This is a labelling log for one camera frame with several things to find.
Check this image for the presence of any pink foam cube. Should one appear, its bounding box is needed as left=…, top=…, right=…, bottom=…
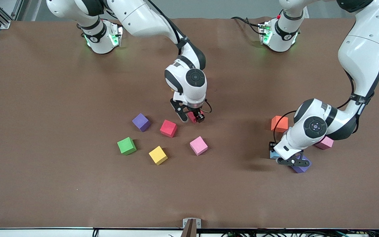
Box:
left=189, top=136, right=209, bottom=156
left=315, top=136, right=334, bottom=150

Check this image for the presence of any purple foam cube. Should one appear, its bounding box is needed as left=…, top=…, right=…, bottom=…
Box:
left=290, top=157, right=312, bottom=174
left=132, top=113, right=151, bottom=132

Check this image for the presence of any orange foam cube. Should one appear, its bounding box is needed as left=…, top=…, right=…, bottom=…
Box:
left=271, top=115, right=289, bottom=133

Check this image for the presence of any yellow foam cube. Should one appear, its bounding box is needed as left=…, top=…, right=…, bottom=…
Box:
left=148, top=145, right=168, bottom=166

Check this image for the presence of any brown table mat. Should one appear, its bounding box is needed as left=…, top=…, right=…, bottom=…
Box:
left=0, top=16, right=379, bottom=230

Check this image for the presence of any metal table edge bracket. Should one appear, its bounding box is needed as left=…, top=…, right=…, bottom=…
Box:
left=183, top=218, right=202, bottom=237

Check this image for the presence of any green foam cube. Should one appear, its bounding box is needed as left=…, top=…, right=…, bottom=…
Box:
left=117, top=137, right=137, bottom=156

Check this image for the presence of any black left base cable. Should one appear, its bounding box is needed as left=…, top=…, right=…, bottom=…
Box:
left=231, top=16, right=263, bottom=35

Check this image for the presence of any red foam cube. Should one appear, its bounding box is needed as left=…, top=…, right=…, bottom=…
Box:
left=160, top=119, right=178, bottom=138
left=188, top=110, right=205, bottom=123

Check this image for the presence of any aluminium frame profile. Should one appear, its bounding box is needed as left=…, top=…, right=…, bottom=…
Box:
left=0, top=0, right=24, bottom=29

